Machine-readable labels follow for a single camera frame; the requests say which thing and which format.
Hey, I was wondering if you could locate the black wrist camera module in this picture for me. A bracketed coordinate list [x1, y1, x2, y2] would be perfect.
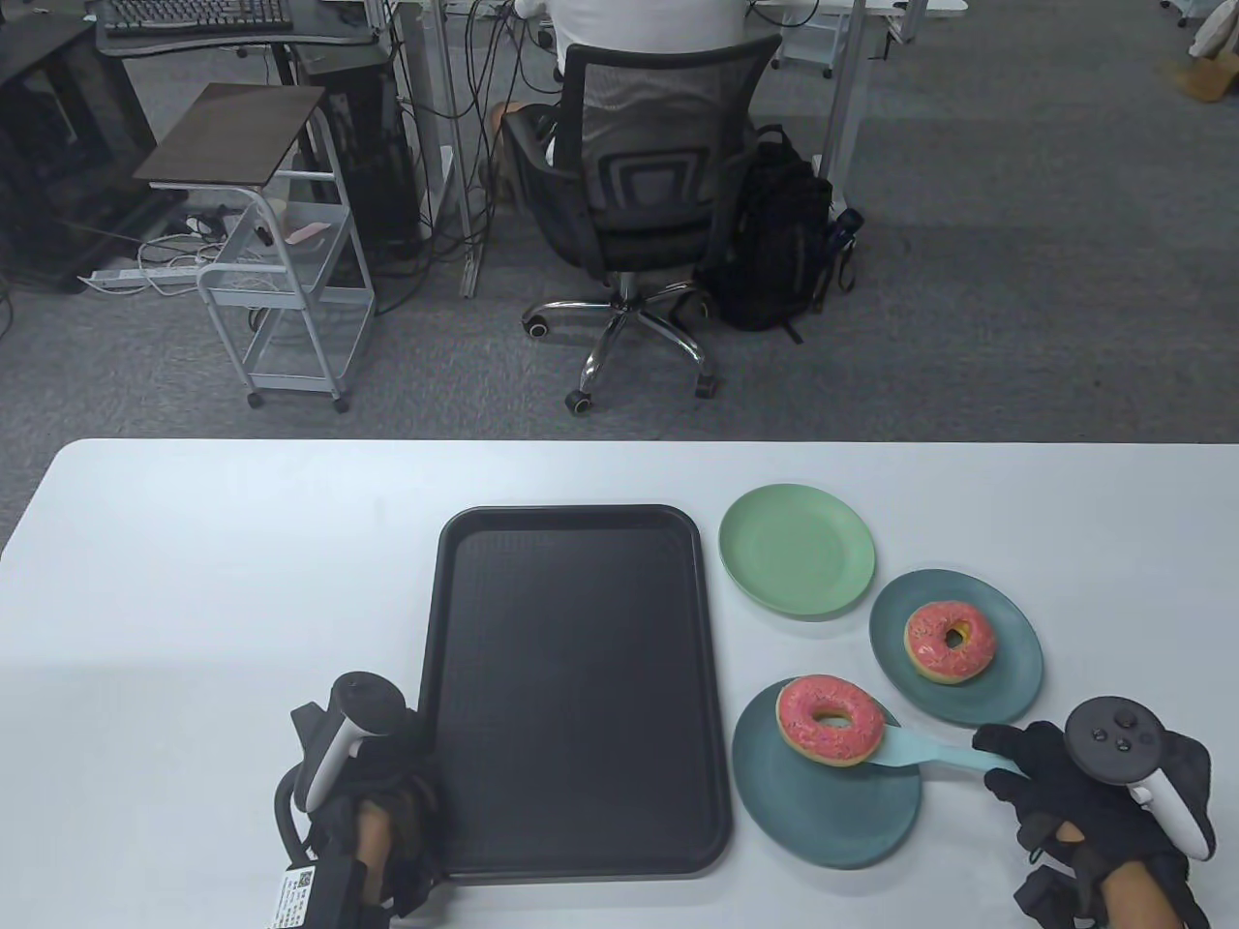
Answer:
[1012, 866, 1114, 929]

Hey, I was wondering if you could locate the person's left hand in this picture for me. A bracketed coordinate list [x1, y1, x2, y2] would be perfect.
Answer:
[310, 721, 451, 915]

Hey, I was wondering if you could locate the black wrist module white label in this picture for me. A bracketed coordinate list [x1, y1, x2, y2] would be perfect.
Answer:
[271, 861, 388, 929]

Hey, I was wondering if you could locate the white rolling cart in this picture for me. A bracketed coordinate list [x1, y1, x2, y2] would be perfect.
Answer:
[197, 172, 377, 414]

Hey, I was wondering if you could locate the light green round plate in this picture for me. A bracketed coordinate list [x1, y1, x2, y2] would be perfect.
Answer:
[718, 484, 877, 621]

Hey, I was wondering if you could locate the person's right forearm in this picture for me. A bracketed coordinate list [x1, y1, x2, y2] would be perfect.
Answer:
[1103, 866, 1192, 929]

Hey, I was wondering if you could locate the black baking tray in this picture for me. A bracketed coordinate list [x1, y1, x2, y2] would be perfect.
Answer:
[419, 504, 734, 882]

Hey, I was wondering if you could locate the dark brown side table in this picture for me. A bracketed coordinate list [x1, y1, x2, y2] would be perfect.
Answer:
[133, 82, 327, 187]

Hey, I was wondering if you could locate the cardboard box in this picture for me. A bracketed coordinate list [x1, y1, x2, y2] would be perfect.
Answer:
[1173, 53, 1239, 103]

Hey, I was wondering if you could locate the teal round plate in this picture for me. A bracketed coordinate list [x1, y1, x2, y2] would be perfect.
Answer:
[869, 569, 1044, 728]
[732, 677, 922, 869]

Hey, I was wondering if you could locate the black keyboard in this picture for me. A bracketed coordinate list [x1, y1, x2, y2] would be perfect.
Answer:
[102, 0, 293, 38]

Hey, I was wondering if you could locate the light blue dessert shovel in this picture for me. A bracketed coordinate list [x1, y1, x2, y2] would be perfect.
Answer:
[861, 726, 1022, 775]

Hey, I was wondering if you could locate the black backpack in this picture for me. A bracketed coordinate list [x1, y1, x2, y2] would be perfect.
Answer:
[711, 124, 862, 345]

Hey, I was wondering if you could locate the black desk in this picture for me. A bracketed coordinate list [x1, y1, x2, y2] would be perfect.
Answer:
[92, 0, 388, 59]

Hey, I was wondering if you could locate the white power strip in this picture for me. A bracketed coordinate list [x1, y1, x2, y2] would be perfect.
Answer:
[79, 263, 209, 294]

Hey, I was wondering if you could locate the black computer tower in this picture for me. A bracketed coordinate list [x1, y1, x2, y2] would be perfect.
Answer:
[295, 44, 427, 267]

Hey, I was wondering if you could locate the pink sprinkled mini donut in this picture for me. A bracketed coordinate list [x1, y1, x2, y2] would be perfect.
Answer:
[904, 601, 997, 685]
[776, 675, 887, 768]

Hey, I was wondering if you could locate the black mesh office chair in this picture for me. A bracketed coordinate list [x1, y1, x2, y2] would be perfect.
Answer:
[500, 34, 785, 417]

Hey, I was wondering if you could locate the white bag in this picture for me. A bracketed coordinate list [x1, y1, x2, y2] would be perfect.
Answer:
[1189, 0, 1239, 59]

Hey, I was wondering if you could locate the person's right hand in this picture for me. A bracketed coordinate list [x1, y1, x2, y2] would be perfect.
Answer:
[973, 721, 1190, 893]

